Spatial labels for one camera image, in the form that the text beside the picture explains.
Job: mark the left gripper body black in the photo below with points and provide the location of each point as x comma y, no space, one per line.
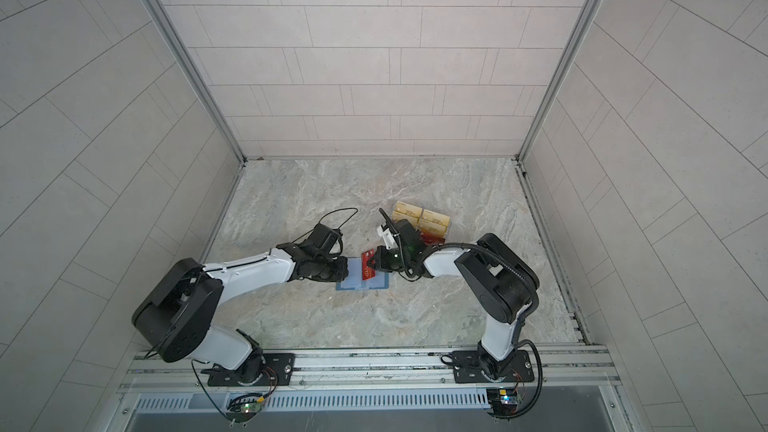
329,269

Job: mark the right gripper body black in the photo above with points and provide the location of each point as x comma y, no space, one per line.
391,261

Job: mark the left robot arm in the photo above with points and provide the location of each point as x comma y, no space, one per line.
176,317

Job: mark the red cards right stack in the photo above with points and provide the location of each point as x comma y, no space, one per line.
431,239

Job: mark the gold cards left stack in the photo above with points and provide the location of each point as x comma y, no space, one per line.
408,212

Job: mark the gold cards stack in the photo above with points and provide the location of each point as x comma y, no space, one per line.
434,223
408,212

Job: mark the clear acrylic card stand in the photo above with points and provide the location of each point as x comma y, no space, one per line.
432,226

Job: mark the gold cards right stack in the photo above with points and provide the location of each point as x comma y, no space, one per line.
434,223

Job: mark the left green circuit board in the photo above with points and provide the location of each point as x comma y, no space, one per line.
245,407

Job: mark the green circuit board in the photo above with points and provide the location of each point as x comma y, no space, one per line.
245,407
503,403

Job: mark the right green circuit board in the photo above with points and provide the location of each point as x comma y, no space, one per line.
503,403

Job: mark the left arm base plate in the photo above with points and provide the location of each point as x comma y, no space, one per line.
261,370

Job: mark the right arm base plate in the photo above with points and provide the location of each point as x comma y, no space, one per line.
473,367

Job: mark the aluminium mounting rail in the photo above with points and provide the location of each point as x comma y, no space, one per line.
412,368

